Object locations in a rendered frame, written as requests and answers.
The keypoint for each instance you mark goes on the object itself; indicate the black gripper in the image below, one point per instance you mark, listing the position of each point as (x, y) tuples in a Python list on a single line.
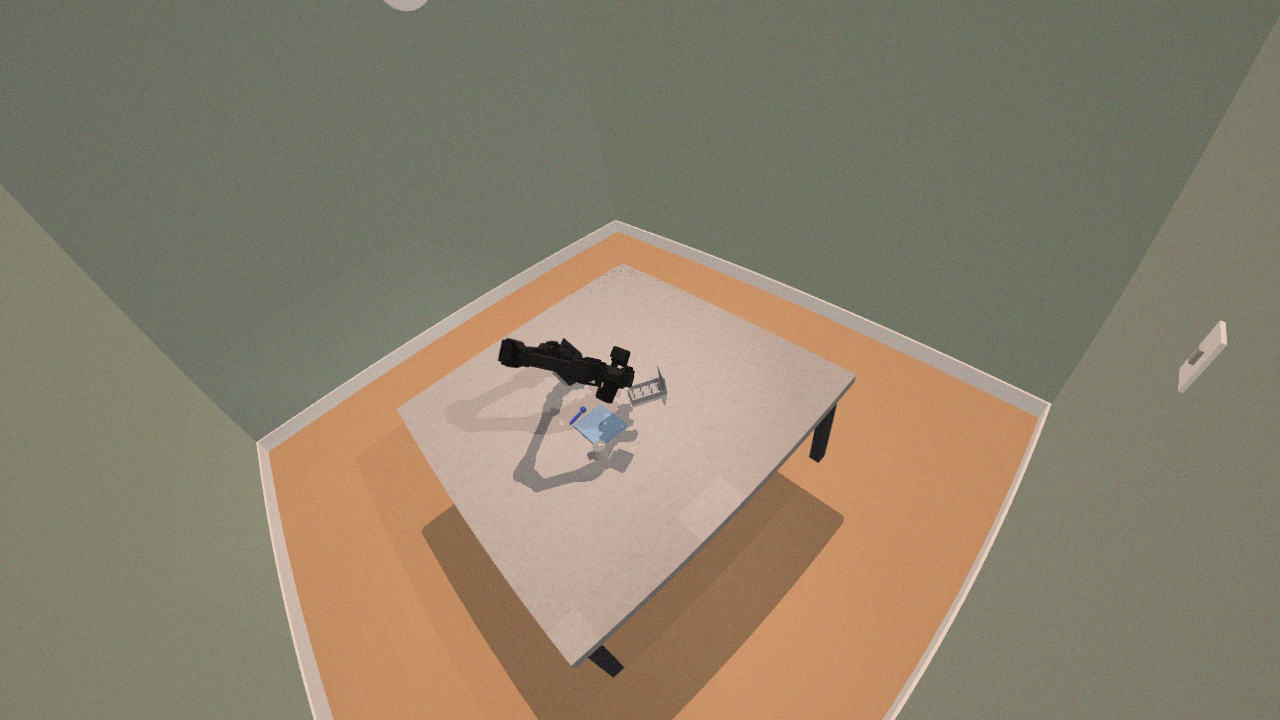
[(619, 357)]

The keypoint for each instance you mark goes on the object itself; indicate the grey dish rack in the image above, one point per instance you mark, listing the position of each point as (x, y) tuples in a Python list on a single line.
[(648, 389)]

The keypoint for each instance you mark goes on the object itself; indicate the light blue flat mat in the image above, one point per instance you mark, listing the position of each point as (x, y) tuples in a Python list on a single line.
[(600, 424)]

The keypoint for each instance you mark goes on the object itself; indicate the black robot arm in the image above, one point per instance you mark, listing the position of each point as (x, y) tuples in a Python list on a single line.
[(550, 356)]

